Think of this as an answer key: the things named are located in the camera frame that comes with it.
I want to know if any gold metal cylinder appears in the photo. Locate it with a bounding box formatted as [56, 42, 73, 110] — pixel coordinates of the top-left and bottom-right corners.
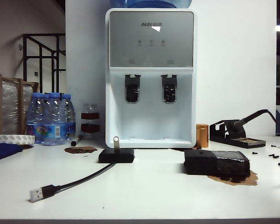
[196, 124, 210, 148]

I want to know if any black marker pen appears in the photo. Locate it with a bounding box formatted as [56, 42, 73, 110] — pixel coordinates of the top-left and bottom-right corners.
[70, 134, 83, 147]

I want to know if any blue water jug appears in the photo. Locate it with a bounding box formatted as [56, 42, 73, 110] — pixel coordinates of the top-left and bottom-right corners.
[110, 0, 193, 8]

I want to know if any black soldering iron with cable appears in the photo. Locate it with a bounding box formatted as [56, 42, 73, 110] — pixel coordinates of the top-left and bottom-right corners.
[232, 109, 280, 136]

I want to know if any clear jar with red bands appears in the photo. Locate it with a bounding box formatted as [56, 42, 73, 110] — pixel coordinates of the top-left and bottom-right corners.
[81, 102, 101, 140]

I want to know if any black USB hub cable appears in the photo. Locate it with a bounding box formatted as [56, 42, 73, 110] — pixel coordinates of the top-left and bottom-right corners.
[29, 162, 117, 203]

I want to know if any white tape roll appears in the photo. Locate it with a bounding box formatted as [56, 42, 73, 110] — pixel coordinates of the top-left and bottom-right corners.
[0, 134, 35, 145]

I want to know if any blue cloth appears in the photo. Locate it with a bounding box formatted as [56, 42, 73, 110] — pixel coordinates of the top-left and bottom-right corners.
[0, 143, 24, 164]

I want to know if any clear plastic water bottle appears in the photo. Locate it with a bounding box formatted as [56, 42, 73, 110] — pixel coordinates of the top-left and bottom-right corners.
[62, 93, 77, 140]
[43, 91, 67, 147]
[26, 92, 49, 144]

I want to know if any white AUX water dispenser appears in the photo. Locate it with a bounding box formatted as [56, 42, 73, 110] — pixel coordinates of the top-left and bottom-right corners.
[105, 7, 198, 149]

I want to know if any black metal stair railing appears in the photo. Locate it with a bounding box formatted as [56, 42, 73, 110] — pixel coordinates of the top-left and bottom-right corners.
[22, 33, 66, 93]

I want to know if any large brown cork mat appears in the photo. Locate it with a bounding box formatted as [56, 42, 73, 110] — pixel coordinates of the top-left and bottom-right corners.
[206, 169, 259, 186]

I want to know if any black USB hub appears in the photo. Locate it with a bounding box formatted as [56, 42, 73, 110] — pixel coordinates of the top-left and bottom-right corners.
[98, 148, 135, 164]

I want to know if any black sponge block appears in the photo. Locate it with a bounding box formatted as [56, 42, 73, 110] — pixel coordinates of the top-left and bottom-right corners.
[183, 149, 251, 176]

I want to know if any black soldering iron stand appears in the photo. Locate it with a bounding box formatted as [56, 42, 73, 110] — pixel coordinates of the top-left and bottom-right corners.
[210, 119, 266, 149]

